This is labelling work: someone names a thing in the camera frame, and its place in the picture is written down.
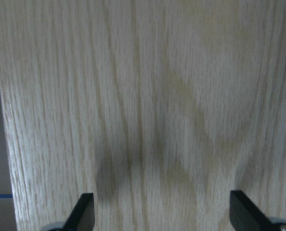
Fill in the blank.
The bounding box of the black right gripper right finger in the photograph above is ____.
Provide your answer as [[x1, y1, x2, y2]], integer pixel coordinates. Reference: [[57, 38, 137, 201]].
[[230, 190, 281, 231]]

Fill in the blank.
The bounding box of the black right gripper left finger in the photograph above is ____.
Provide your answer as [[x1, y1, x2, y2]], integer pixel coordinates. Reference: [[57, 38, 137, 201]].
[[61, 193, 95, 231]]

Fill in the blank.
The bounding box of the light wooden drawer cabinet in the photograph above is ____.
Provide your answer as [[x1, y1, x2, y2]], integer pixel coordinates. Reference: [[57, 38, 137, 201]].
[[0, 0, 286, 231]]

